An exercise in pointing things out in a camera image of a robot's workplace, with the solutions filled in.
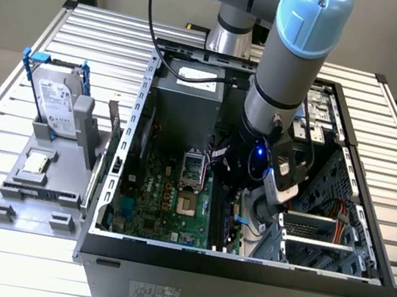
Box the grey parts rack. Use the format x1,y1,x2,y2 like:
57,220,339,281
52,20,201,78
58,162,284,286
0,82,115,245

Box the grey power supply unit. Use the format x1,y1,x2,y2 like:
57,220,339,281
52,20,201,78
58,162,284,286
142,55,231,160

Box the black camera cable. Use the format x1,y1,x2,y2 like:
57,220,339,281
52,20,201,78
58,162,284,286
289,97,326,184

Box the thin wire locking lever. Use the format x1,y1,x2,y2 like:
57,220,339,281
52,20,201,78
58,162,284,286
199,152,212,195

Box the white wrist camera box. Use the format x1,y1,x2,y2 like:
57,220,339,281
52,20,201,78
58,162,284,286
258,167,302,209

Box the dark RAM stick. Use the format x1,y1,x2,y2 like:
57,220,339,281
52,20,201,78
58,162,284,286
19,184,78,204

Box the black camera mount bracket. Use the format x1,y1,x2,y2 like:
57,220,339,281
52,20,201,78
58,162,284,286
265,133,318,186

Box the yellow black clamp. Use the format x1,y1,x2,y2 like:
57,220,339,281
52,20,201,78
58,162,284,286
185,22,210,35

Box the silver CPU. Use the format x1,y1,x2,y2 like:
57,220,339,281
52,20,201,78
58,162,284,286
21,150,52,177

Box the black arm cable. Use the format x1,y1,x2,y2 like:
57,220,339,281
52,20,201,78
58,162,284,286
136,0,266,92

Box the metal socket cover frame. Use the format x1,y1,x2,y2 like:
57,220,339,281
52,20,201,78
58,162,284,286
178,148,209,193

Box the yellow white power wire bundle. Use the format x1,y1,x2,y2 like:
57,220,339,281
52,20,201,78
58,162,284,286
206,141,231,163

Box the blue chipset heatsink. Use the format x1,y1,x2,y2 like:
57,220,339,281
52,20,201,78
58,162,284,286
117,198,136,220

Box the black open PC case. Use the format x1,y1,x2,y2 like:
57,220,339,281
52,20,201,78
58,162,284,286
64,27,397,297

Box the green graphics card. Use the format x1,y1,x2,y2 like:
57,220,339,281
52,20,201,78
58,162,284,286
80,98,130,224

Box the red yellow drive wires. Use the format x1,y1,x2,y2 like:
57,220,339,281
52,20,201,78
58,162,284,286
320,199,352,247

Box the hard disk in blue carrier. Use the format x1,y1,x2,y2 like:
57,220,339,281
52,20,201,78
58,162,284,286
8,46,95,145

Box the green motherboard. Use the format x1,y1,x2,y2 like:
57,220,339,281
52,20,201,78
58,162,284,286
110,139,258,257

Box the black data cable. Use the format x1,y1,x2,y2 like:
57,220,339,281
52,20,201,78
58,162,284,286
249,192,287,233

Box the grey disk bay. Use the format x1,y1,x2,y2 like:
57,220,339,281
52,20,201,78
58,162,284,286
270,207,363,277

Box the CPU socket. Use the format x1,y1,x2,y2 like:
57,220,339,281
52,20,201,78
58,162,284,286
174,189,201,219

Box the silver drive bay cage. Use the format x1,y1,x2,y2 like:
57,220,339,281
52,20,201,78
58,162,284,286
287,80,349,151

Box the black case fan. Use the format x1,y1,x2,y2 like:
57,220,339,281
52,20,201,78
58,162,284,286
131,108,160,175

